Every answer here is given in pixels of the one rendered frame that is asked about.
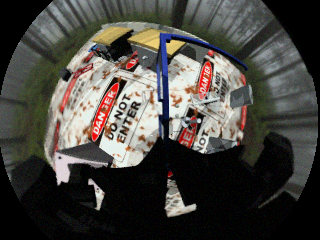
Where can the red glasses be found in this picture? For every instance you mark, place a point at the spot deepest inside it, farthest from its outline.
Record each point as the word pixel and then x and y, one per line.
pixel 87 67

